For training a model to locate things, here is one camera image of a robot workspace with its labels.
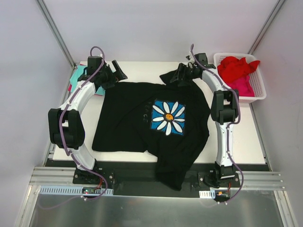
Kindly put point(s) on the folded teal t-shirt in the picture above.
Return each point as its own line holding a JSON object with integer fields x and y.
{"x": 74, "y": 79}

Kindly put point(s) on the left aluminium frame post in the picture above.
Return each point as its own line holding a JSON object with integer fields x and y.
{"x": 55, "y": 31}

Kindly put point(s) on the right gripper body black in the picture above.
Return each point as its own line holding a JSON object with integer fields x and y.
{"x": 182, "y": 74}

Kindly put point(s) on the white plastic basket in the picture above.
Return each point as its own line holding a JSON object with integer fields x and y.
{"x": 256, "y": 80}

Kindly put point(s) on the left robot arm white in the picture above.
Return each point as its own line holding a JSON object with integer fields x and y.
{"x": 66, "y": 129}

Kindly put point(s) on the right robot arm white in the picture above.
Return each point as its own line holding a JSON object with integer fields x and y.
{"x": 225, "y": 109}

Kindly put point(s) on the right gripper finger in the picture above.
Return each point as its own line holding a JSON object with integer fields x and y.
{"x": 185, "y": 81}
{"x": 179, "y": 75}

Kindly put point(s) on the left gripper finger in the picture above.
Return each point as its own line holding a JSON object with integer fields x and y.
{"x": 119, "y": 74}
{"x": 111, "y": 80}

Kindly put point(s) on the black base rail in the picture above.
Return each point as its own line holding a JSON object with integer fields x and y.
{"x": 127, "y": 178}

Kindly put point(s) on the aluminium frame post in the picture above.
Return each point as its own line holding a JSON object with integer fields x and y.
{"x": 55, "y": 31}
{"x": 278, "y": 6}

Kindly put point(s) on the right aluminium frame post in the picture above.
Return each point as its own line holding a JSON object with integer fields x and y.
{"x": 278, "y": 6}

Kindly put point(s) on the magenta t-shirt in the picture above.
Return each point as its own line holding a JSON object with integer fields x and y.
{"x": 243, "y": 86}

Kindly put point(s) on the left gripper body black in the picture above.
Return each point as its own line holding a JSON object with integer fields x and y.
{"x": 111, "y": 76}

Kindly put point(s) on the black t-shirt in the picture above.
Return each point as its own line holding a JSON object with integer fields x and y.
{"x": 167, "y": 120}

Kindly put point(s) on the red t-shirt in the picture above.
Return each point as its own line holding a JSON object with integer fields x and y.
{"x": 232, "y": 68}

